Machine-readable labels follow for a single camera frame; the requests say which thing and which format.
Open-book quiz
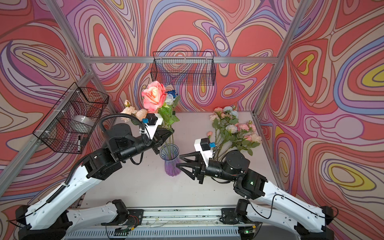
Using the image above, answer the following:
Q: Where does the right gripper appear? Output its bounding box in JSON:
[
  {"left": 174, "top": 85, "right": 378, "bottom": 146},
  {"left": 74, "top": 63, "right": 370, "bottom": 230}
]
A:
[{"left": 176, "top": 151, "right": 239, "bottom": 185}]

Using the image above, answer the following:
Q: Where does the purple-blue glass vase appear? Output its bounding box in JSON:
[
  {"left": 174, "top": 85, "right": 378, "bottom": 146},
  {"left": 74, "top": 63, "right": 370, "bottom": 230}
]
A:
[{"left": 160, "top": 144, "right": 181, "bottom": 177}]

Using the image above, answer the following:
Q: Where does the white rose stem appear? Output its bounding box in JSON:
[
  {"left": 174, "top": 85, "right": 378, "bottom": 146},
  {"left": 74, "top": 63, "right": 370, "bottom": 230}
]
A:
[{"left": 165, "top": 94, "right": 175, "bottom": 106}]

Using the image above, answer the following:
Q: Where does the large pink rose stem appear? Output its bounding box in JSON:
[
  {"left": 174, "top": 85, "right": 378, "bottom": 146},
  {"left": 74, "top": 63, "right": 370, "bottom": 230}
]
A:
[{"left": 142, "top": 81, "right": 180, "bottom": 146}]

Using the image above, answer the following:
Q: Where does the blue rose stem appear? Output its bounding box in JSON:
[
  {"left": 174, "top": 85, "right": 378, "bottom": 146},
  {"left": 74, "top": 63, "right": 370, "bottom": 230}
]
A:
[{"left": 167, "top": 90, "right": 178, "bottom": 99}]

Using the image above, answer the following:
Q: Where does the peach peony stem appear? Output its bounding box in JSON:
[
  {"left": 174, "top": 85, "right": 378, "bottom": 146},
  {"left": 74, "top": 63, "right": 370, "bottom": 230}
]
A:
[{"left": 121, "top": 100, "right": 148, "bottom": 121}]

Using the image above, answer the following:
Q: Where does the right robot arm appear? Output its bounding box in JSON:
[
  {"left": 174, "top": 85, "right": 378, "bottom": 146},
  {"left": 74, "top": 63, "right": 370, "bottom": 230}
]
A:
[{"left": 177, "top": 150, "right": 335, "bottom": 240}]

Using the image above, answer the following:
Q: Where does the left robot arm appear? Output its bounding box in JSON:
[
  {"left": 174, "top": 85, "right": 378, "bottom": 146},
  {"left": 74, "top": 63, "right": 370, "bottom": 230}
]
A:
[{"left": 15, "top": 113, "right": 172, "bottom": 240}]

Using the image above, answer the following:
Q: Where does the bunch of artificial flowers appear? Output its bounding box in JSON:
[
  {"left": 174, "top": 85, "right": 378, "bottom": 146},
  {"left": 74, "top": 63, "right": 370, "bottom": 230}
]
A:
[{"left": 210, "top": 106, "right": 262, "bottom": 162}]

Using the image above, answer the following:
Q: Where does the black marker pen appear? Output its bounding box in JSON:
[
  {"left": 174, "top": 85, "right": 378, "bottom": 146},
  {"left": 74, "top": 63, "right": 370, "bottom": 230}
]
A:
[{"left": 77, "top": 135, "right": 82, "bottom": 154}]

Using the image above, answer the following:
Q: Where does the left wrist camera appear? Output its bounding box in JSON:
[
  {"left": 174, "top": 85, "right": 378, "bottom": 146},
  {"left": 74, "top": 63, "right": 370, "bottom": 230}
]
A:
[{"left": 142, "top": 113, "right": 163, "bottom": 140}]

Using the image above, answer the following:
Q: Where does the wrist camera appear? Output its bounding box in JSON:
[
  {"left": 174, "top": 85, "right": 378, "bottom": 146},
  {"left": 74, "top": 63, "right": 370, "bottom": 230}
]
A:
[
  {"left": 194, "top": 137, "right": 216, "bottom": 167},
  {"left": 142, "top": 113, "right": 163, "bottom": 140}
]

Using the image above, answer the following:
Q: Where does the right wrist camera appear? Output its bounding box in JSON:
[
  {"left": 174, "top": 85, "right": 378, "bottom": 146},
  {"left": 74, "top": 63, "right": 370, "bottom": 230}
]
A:
[{"left": 194, "top": 137, "right": 216, "bottom": 167}]

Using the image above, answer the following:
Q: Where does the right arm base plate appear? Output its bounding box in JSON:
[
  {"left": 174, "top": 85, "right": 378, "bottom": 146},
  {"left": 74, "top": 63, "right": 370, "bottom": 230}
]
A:
[{"left": 219, "top": 208, "right": 256, "bottom": 225}]

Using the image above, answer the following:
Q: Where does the back wire basket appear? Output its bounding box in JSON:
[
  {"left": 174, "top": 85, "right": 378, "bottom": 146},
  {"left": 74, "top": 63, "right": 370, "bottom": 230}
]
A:
[{"left": 151, "top": 50, "right": 216, "bottom": 86}]

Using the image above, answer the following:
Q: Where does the wire basket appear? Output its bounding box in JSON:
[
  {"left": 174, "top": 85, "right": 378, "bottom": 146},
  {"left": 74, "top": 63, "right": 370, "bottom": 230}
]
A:
[
  {"left": 151, "top": 50, "right": 216, "bottom": 86},
  {"left": 33, "top": 83, "right": 109, "bottom": 154}
]

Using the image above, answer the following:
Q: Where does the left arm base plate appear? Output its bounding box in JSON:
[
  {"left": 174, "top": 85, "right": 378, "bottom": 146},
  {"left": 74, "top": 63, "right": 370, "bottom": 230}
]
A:
[{"left": 118, "top": 209, "right": 144, "bottom": 227}]

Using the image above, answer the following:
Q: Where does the left wire basket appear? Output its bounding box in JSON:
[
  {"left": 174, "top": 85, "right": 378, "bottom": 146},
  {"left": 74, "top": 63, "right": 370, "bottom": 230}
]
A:
[{"left": 33, "top": 83, "right": 109, "bottom": 154}]

